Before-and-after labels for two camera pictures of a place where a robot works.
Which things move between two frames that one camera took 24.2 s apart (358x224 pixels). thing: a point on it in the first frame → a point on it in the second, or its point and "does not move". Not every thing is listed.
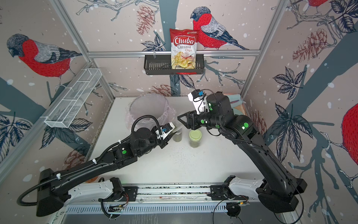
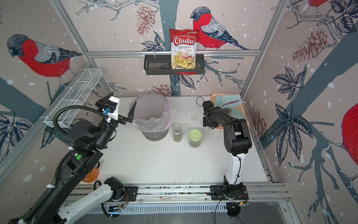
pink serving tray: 242,107 does not move
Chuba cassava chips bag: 183,48 does not move
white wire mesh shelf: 66,108 does not move
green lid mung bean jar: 195,137 does not move
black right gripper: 192,119 → 204,123
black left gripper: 164,142 → 122,120
